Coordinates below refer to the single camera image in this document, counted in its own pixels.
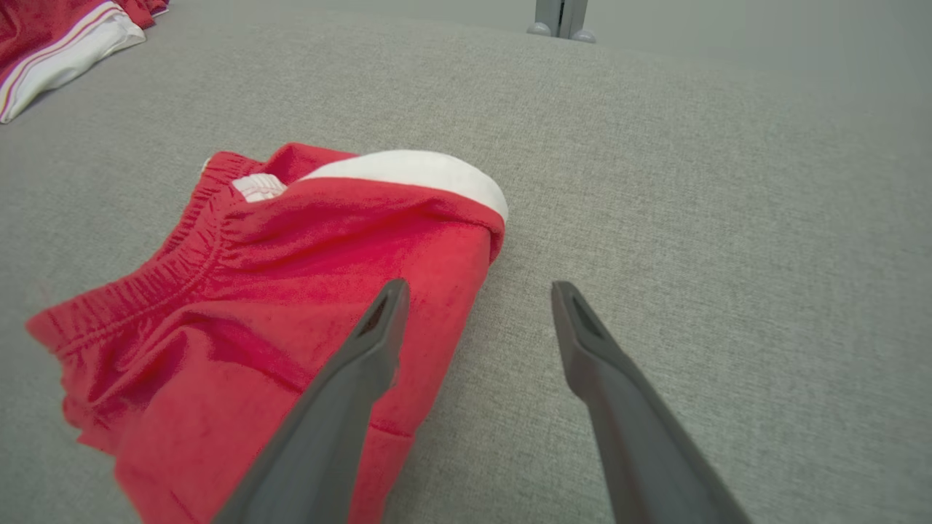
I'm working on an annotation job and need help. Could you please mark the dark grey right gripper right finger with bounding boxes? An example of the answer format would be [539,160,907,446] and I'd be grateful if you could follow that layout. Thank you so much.
[551,282,751,524]

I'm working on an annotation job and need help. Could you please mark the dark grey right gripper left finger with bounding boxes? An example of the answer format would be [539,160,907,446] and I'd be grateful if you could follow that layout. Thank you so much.
[213,279,411,524]

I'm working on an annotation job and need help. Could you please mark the red shorts with white stripes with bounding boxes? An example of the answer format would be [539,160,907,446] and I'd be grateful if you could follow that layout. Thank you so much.
[25,143,509,524]

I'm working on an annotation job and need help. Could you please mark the red Bulls jersey white sleeves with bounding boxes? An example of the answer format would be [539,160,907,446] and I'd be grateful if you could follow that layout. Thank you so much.
[0,0,172,124]

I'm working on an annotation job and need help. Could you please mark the grey metal post with rounded feet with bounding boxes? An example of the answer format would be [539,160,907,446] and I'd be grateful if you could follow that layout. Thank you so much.
[526,0,596,43]

